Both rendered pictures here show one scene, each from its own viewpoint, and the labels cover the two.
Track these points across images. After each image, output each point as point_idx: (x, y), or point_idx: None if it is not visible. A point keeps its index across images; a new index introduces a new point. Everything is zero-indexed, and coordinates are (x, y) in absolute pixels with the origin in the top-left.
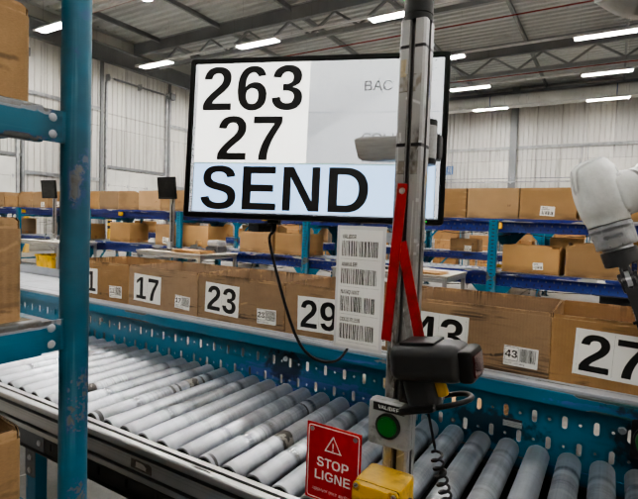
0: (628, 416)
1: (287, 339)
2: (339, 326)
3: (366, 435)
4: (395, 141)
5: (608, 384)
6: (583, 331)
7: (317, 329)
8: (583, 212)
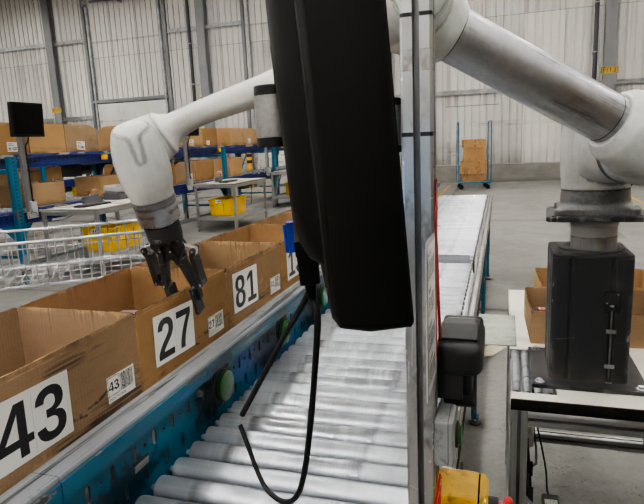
0: (210, 374)
1: None
2: (429, 373)
3: None
4: None
5: (176, 360)
6: (156, 318)
7: None
8: (150, 186)
